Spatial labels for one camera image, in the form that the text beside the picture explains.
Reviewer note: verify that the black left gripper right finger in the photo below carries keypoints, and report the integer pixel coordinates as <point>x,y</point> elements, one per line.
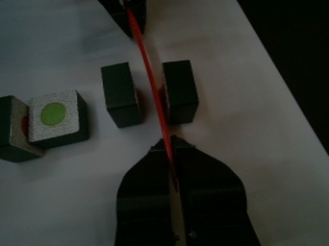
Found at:
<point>218,205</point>

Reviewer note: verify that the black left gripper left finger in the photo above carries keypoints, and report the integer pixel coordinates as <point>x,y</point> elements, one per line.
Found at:
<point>146,205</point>

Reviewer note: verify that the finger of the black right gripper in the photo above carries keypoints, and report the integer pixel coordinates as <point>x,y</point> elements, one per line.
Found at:
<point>141,14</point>
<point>118,9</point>

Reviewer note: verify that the red toy knife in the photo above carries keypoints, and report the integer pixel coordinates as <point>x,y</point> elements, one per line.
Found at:
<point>150,73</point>

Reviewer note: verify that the black toy sushi piece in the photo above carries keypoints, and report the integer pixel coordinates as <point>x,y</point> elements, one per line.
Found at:
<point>122,96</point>

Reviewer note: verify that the toy sushi piece red centre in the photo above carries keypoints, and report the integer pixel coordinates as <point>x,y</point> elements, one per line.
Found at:
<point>182,93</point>
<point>12,141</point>

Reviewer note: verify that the toy sushi piece green centre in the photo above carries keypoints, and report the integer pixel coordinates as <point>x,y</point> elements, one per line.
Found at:
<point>54,115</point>

